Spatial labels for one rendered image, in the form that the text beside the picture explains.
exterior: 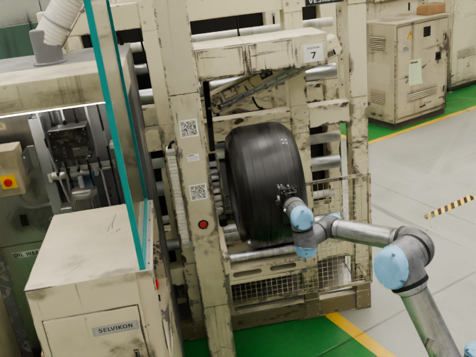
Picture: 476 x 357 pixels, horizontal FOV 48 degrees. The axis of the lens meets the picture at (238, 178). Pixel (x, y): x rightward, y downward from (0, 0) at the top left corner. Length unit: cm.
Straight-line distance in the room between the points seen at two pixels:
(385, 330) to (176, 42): 213
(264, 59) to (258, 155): 49
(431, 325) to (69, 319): 111
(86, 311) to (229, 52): 127
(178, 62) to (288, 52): 57
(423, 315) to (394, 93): 509
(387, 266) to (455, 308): 203
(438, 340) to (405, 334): 169
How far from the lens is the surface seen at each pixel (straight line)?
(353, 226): 192
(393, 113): 671
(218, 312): 266
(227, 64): 247
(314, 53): 254
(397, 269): 163
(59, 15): 247
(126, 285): 177
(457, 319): 358
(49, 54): 250
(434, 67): 705
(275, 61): 250
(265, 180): 218
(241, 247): 271
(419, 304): 170
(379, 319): 352
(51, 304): 183
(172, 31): 217
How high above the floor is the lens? 215
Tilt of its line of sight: 22 degrees down
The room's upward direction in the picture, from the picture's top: 7 degrees counter-clockwise
